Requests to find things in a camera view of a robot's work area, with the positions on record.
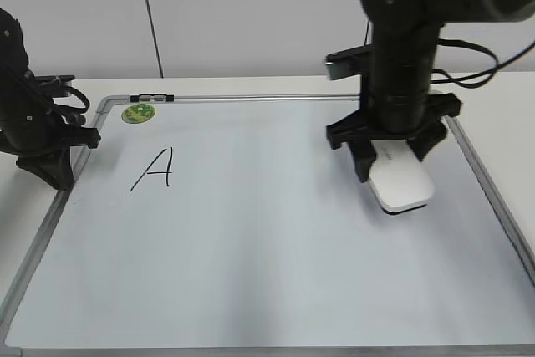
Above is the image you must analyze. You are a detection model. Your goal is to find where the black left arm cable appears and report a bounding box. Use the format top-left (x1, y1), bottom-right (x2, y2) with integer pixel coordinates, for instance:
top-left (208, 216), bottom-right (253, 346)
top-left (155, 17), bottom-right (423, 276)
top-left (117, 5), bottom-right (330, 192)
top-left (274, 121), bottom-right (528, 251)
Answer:
top-left (37, 79), bottom-right (92, 127)

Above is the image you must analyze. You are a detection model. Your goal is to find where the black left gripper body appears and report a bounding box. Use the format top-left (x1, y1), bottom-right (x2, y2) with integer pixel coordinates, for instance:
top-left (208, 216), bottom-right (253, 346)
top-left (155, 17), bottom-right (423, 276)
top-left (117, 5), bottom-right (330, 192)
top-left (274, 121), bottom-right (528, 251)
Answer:
top-left (1, 74), bottom-right (100, 156)

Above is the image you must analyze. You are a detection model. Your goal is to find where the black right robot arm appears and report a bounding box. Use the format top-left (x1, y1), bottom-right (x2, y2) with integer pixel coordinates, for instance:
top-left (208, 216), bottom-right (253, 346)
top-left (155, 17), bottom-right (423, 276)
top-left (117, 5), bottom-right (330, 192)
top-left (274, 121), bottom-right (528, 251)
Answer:
top-left (324, 0), bottom-right (534, 182)

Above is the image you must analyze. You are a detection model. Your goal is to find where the white whiteboard eraser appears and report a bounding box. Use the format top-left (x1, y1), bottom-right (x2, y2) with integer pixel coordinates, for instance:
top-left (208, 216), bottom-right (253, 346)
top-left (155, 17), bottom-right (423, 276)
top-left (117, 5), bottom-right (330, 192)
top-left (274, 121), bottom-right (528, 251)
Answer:
top-left (368, 140), bottom-right (435, 214)

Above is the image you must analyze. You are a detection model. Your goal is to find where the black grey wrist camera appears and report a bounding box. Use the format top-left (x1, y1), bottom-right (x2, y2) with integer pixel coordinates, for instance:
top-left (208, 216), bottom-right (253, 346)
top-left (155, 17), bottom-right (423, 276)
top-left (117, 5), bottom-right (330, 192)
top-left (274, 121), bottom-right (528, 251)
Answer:
top-left (324, 44), bottom-right (373, 80)

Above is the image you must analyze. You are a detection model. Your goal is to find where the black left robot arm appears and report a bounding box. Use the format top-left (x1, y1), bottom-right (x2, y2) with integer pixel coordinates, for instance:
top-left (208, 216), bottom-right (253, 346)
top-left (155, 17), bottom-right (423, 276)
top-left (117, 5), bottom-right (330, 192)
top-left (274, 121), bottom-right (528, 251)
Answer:
top-left (1, 9), bottom-right (100, 191)

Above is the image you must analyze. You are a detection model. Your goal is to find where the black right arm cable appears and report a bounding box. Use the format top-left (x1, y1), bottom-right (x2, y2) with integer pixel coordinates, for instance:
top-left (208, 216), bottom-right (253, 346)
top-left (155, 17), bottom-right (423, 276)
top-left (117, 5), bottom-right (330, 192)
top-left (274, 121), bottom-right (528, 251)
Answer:
top-left (430, 37), bottom-right (535, 89)

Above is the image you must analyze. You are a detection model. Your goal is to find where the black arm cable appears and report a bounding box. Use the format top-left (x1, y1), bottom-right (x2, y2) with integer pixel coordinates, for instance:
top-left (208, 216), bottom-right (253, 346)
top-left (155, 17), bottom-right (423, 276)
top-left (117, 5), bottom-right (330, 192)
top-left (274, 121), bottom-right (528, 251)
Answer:
top-left (37, 79), bottom-right (92, 127)
top-left (430, 37), bottom-right (535, 89)

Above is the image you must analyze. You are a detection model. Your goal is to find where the green round magnet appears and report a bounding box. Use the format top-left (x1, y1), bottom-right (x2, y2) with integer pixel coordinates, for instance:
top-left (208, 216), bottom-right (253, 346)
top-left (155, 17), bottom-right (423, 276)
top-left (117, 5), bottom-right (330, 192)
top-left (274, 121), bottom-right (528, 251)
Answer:
top-left (121, 104), bottom-right (156, 125)

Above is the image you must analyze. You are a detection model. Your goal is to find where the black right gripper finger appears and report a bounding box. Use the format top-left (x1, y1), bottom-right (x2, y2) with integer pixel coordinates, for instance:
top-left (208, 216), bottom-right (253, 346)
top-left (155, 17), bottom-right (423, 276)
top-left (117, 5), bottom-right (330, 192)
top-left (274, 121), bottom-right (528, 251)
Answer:
top-left (407, 120), bottom-right (447, 161)
top-left (347, 140), bottom-right (377, 183)

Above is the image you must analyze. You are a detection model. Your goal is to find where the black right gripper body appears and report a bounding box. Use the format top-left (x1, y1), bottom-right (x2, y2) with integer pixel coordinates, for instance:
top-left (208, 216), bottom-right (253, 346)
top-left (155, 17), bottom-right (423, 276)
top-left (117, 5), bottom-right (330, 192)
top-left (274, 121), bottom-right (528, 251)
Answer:
top-left (326, 93), bottom-right (462, 150)

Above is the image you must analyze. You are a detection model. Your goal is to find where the white board with grey frame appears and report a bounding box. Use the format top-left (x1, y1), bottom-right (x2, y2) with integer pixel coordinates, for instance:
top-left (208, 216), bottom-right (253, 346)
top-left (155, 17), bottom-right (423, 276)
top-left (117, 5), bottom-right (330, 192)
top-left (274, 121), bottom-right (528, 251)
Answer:
top-left (4, 95), bottom-right (534, 354)

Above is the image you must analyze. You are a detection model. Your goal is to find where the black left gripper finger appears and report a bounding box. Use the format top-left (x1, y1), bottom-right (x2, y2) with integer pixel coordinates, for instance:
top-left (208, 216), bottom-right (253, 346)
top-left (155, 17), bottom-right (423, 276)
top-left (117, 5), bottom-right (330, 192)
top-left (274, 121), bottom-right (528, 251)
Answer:
top-left (16, 148), bottom-right (74, 191)

